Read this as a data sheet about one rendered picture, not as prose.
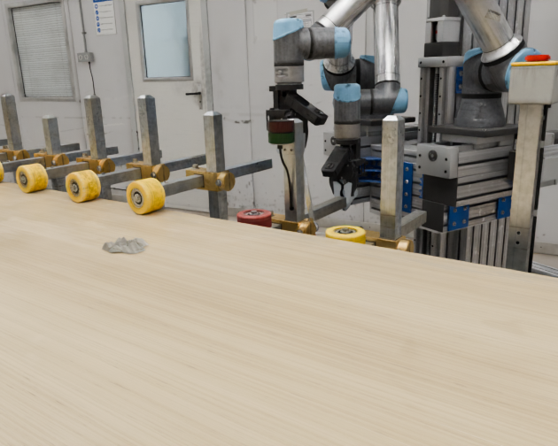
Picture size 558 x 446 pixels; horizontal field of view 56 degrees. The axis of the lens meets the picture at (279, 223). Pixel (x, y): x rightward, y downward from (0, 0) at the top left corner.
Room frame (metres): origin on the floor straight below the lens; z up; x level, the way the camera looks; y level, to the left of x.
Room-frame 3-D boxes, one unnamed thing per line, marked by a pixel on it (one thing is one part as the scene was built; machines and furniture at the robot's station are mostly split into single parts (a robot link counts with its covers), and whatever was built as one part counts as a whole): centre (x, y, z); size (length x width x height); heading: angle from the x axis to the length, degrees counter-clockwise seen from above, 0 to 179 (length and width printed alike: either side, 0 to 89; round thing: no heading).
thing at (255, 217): (1.18, 0.06, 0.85); 0.08 x 0.08 x 0.11
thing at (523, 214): (0.94, -0.45, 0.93); 0.05 x 0.05 x 0.45; 54
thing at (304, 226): (1.26, -0.02, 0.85); 0.14 x 0.06 x 0.05; 54
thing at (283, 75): (1.38, -0.04, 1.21); 0.08 x 0.08 x 0.05
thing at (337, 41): (1.42, -0.13, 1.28); 0.11 x 0.11 x 0.08; 14
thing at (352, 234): (1.02, -0.13, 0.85); 0.08 x 0.08 x 0.11
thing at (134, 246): (0.97, 0.29, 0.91); 0.09 x 0.07 x 0.02; 79
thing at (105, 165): (1.70, 0.58, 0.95); 0.14 x 0.06 x 0.05; 54
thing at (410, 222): (1.18, -0.25, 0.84); 0.44 x 0.03 x 0.04; 144
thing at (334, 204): (1.34, -0.06, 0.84); 0.43 x 0.03 x 0.04; 144
